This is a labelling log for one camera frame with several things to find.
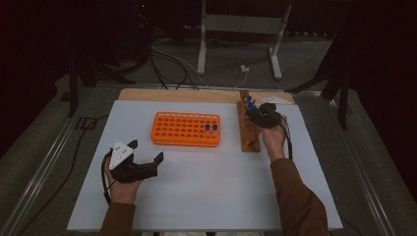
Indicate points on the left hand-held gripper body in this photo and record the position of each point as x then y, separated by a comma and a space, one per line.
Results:
121, 154

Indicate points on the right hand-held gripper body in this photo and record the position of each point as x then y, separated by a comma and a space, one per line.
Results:
268, 116

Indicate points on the wooden tube rack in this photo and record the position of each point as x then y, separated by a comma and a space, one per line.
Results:
250, 144

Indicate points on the orange plastic tube rack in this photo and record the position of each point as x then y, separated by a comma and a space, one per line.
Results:
180, 129

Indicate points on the person's right hand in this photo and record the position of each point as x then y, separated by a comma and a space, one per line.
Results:
275, 141

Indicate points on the person's left hand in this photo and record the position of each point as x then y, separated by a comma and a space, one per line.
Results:
123, 193

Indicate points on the white plug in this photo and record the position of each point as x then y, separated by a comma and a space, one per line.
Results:
245, 68

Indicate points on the white table mat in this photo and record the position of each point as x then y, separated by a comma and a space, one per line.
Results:
203, 190

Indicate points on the black tripod stand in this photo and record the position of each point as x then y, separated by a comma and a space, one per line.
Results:
73, 85
342, 98

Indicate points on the white metal stand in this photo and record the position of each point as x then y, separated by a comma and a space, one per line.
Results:
242, 23

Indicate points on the metal frame rail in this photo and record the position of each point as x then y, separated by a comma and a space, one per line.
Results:
360, 177
49, 160

